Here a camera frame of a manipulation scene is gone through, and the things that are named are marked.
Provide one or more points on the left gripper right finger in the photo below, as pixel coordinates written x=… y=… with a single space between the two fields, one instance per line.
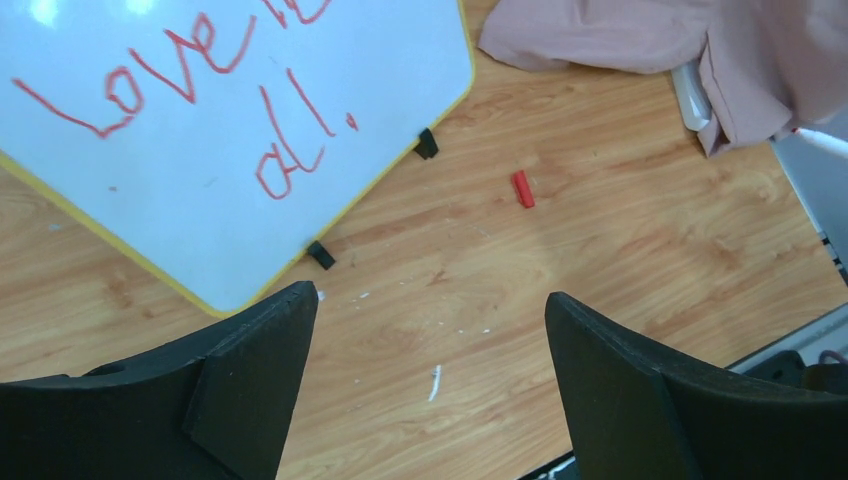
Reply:
x=638 y=409

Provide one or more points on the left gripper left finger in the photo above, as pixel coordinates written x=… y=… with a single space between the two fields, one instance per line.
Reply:
x=214 y=404

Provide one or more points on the red marker cap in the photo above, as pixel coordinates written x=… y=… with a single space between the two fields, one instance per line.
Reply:
x=523 y=191

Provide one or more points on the yellow framed whiteboard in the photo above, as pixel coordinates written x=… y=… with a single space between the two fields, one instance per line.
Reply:
x=214 y=141

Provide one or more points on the red white marker pen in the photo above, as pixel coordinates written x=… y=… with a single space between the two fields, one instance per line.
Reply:
x=828 y=143

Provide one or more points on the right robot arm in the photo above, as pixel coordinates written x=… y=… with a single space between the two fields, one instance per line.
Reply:
x=828 y=374

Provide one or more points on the white metal clothes rack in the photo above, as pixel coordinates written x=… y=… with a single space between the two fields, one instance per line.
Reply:
x=692 y=100

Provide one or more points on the pink shorts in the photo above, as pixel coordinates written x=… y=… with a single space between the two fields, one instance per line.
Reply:
x=765 y=66

